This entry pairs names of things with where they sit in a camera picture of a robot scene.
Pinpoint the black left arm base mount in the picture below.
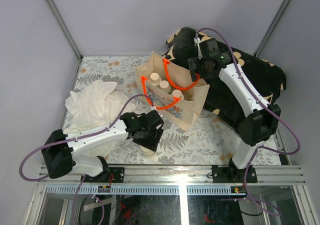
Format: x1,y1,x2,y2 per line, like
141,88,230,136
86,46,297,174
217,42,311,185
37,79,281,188
84,166,125,183

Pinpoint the cream bottle wooden cap front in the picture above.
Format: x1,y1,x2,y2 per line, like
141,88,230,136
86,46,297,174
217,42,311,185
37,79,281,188
171,89,184,100

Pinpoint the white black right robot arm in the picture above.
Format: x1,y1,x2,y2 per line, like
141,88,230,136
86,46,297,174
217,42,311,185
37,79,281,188
188,38,281,183

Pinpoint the beige canvas tote bag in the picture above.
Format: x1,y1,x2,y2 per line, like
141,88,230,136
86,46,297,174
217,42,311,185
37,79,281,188
135,52,210,132

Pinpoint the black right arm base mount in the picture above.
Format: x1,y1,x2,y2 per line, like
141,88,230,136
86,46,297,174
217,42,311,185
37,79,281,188
211,165,258,184

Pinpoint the black plush flower pillow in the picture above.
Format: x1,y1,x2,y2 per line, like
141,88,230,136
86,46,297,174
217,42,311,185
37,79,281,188
163,27,286,137

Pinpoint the white crumpled cloth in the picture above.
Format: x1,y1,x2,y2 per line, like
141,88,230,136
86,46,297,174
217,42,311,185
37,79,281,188
63,80,129,134

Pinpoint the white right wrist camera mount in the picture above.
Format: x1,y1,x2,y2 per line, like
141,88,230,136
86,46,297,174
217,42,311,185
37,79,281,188
194,37,203,60

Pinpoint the aluminium corner frame post right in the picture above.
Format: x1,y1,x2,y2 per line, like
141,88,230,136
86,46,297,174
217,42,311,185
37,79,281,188
253,0,292,57

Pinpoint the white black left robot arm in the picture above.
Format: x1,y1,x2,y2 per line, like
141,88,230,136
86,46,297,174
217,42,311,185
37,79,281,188
41,110,164,183

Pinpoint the aluminium front rail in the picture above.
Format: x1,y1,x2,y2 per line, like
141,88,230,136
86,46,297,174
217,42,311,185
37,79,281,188
37,163,307,186

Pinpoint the wide cream jar wooden lid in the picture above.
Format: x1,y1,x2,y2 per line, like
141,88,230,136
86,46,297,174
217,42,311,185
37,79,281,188
139,145,156,159

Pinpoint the cream bottle wooden cap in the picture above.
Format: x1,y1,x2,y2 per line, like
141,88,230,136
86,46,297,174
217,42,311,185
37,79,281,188
149,72,162,87
171,89,184,100

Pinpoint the grey slotted cable duct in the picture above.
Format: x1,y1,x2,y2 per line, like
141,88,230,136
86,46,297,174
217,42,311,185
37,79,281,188
46,185,244,196

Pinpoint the aluminium corner frame post left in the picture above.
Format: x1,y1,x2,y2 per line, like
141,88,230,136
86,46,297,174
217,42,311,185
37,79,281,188
45,0,83,60

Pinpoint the aluminium corner frame post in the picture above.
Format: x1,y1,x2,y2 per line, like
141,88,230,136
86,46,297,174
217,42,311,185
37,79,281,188
45,0,83,60
253,0,292,57

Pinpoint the floral patterned table cloth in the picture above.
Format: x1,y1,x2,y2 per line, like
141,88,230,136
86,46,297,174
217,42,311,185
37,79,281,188
53,56,283,165

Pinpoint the green bottle wooden cap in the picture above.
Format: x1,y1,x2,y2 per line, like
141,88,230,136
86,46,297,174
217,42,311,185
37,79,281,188
159,80,172,94

